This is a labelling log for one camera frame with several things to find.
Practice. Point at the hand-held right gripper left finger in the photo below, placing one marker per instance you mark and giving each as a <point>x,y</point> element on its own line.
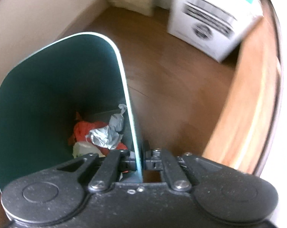
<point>108,168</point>

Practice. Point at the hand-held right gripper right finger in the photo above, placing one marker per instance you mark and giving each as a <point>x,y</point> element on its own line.
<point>172,168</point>

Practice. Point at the white paper scrap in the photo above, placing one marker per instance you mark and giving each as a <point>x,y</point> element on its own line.
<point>85,149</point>

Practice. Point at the white wrapper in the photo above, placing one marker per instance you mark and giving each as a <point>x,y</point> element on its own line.
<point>108,134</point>

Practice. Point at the large red foam net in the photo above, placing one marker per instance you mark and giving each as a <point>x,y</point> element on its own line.
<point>86,128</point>

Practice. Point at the teal plastic bin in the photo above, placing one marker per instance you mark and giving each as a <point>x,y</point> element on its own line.
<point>51,87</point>

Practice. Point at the white cardboard box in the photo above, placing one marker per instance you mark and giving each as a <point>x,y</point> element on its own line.
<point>205,16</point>

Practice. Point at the wooden bed frame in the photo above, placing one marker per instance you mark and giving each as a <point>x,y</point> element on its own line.
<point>248,99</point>

